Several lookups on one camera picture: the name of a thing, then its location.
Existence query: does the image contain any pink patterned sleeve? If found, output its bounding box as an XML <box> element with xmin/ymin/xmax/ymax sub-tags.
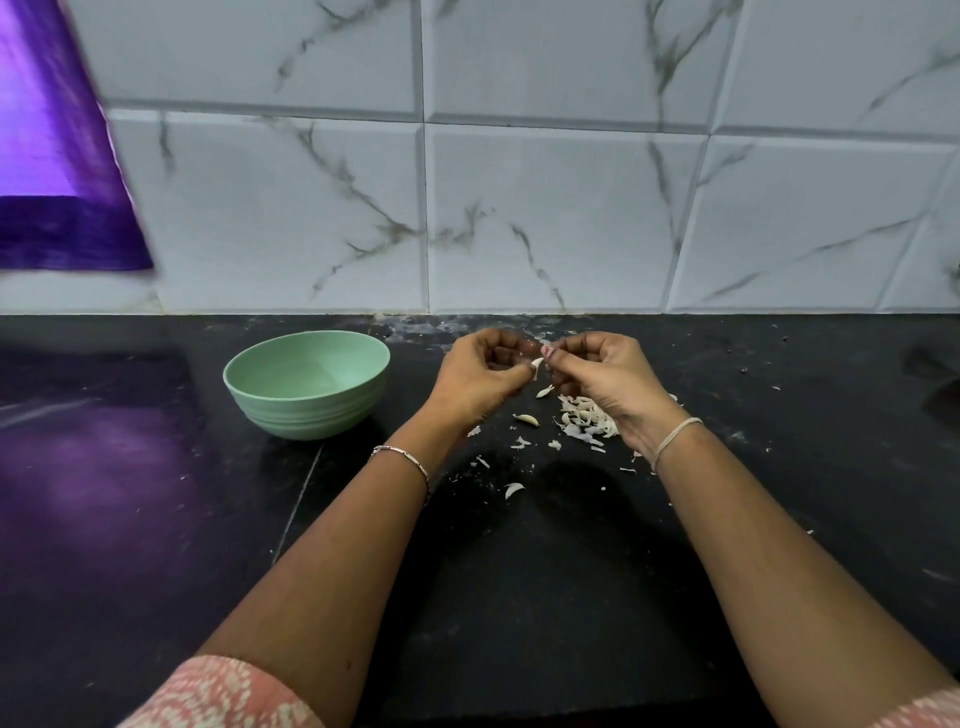
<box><xmin>870</xmin><ymin>687</ymin><xmax>960</xmax><ymax>728</ymax></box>
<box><xmin>117</xmin><ymin>654</ymin><xmax>326</xmax><ymax>728</ymax></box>

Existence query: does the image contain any pink patterned right sleeve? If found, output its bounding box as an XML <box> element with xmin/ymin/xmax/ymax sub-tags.
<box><xmin>870</xmin><ymin>687</ymin><xmax>960</xmax><ymax>728</ymax></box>

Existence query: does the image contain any person's left forearm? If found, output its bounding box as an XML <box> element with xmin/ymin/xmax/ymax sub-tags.
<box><xmin>202</xmin><ymin>427</ymin><xmax>459</xmax><ymax>707</ymax></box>

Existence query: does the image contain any person's right hand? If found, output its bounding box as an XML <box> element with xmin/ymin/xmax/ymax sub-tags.
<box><xmin>540</xmin><ymin>330</ymin><xmax>690</xmax><ymax>458</ymax></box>

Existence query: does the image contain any silver right wrist bracelet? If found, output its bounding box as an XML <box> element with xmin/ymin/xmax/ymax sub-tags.
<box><xmin>649</xmin><ymin>415</ymin><xmax>705</xmax><ymax>477</ymax></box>

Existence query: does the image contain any silver wrist bracelet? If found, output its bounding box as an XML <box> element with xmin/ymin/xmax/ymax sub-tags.
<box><xmin>370</xmin><ymin>444</ymin><xmax>435</xmax><ymax>500</ymax></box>
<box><xmin>649</xmin><ymin>415</ymin><xmax>705</xmax><ymax>477</ymax></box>

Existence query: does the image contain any mint green bowl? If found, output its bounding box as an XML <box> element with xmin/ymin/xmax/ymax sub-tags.
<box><xmin>222</xmin><ymin>328</ymin><xmax>393</xmax><ymax>443</ymax></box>

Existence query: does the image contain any silver left wrist bracelet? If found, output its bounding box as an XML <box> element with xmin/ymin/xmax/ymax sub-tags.
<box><xmin>370</xmin><ymin>444</ymin><xmax>435</xmax><ymax>500</ymax></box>

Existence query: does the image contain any person's left hand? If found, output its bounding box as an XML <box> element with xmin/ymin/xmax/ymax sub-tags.
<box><xmin>426</xmin><ymin>327</ymin><xmax>543</xmax><ymax>440</ymax></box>

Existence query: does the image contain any pile of white garlic peels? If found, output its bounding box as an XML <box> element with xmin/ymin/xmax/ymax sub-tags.
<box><xmin>555</xmin><ymin>393</ymin><xmax>644</xmax><ymax>476</ymax></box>

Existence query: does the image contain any purple cloth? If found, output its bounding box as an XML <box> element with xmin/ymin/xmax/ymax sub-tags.
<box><xmin>0</xmin><ymin>0</ymin><xmax>155</xmax><ymax>273</ymax></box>

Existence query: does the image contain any pink patterned left sleeve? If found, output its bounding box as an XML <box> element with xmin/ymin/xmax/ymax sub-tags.
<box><xmin>117</xmin><ymin>654</ymin><xmax>326</xmax><ymax>728</ymax></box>

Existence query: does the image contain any person's right forearm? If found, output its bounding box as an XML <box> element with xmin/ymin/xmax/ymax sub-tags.
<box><xmin>654</xmin><ymin>432</ymin><xmax>959</xmax><ymax>725</ymax></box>

